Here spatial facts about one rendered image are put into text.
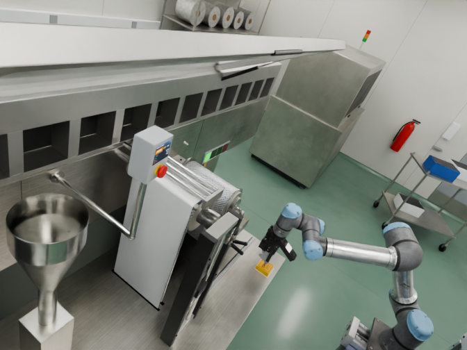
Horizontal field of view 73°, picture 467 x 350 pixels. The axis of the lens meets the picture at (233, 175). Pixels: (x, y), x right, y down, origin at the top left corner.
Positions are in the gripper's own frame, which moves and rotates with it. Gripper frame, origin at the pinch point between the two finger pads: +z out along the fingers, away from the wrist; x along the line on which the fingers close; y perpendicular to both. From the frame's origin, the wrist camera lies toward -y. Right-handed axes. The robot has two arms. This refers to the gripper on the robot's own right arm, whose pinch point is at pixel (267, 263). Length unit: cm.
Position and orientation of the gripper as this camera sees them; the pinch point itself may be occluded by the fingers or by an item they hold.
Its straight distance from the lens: 159.9
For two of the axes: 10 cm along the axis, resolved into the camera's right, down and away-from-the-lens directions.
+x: -4.9, 3.3, -8.0
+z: -3.2, 7.9, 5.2
